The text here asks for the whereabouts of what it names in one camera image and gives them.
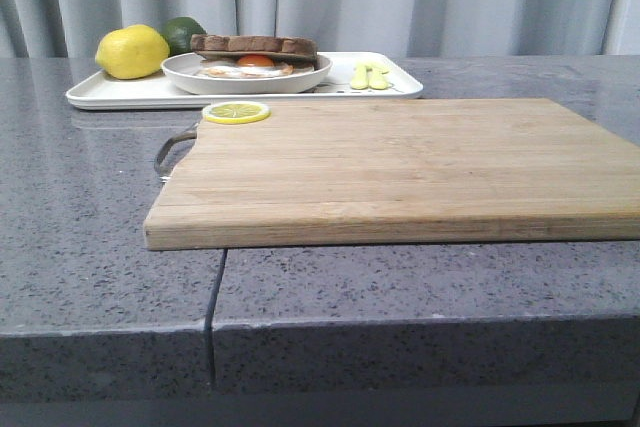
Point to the white bear tray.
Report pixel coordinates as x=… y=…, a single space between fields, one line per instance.
x=103 y=92

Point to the fried egg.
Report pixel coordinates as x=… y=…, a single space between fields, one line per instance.
x=245 y=68

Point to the green lime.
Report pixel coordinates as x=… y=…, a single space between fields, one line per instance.
x=178 y=32

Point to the lemon slice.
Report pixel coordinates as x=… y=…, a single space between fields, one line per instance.
x=236 y=112

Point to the wooden cutting board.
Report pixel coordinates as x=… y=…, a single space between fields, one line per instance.
x=400 y=171

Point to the white round plate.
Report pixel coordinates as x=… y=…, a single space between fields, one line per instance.
x=192 y=73

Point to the metal cutting board handle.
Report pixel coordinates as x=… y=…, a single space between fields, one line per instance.
x=163 y=172

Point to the yellow plastic fork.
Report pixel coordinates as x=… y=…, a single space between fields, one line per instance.
x=360 y=77

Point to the yellow lemon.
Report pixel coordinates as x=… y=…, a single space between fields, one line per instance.
x=133 y=52

